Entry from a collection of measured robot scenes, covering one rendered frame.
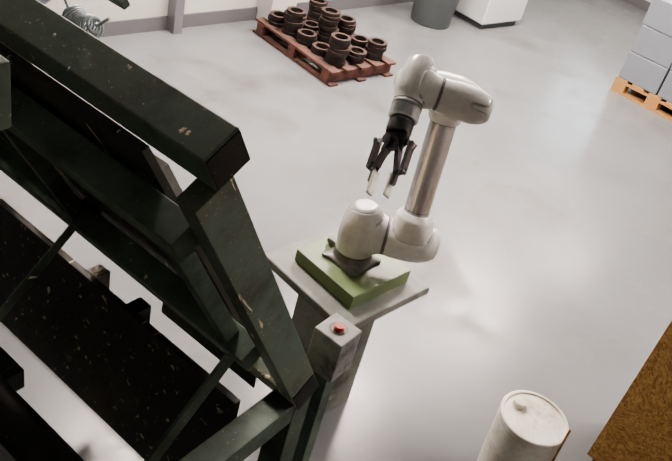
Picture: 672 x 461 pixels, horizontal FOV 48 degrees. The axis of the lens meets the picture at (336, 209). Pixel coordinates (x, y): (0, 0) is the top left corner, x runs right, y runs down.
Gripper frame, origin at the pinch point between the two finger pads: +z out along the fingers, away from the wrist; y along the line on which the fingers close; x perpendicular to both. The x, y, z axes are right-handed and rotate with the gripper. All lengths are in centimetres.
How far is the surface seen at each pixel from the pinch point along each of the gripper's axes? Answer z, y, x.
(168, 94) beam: 17, 3, 78
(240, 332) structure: 50, 28, 2
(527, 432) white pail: 43, -9, -151
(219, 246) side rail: 39, -3, 55
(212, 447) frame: 83, 37, -15
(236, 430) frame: 76, 36, -22
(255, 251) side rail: 36, 0, 41
